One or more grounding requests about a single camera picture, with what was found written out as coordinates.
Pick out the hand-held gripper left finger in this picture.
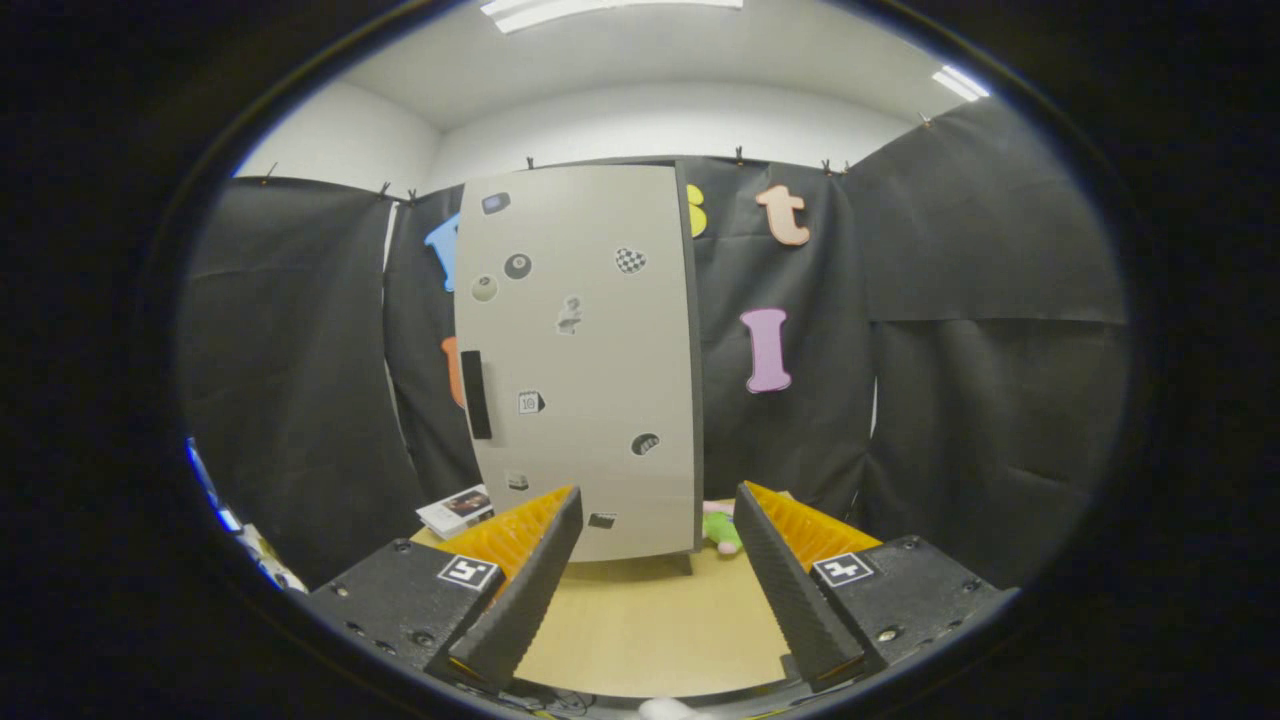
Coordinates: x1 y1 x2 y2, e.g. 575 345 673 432
283 486 584 693

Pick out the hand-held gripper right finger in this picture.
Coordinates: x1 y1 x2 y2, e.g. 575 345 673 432
733 481 1021 693

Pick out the beige shoe cabinet door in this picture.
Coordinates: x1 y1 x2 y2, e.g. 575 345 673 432
453 163 699 563

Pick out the grey shoe cabinet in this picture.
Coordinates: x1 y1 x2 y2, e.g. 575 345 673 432
452 155 707 576

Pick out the pink and green plush toy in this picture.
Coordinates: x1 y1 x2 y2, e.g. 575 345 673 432
702 500 746 557

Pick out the white cover book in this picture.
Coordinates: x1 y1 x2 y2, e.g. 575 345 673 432
416 485 494 541

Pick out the black backdrop cloth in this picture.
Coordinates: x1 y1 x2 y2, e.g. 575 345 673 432
178 98 1131 591

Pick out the blue and white object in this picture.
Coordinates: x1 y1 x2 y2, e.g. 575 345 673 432
185 438 306 593

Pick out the small ceiling light panel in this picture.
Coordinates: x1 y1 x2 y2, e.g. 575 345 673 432
932 65 991 103

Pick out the long ceiling light panel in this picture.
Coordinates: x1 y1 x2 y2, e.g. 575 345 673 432
480 0 746 34

